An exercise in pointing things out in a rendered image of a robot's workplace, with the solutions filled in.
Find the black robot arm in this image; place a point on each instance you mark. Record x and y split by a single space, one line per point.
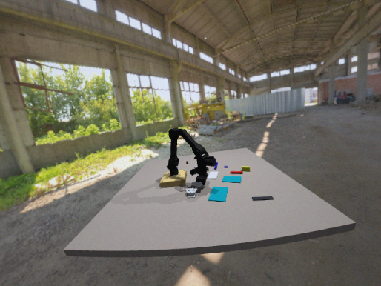
197 149

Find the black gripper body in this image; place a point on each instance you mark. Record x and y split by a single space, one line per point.
202 171

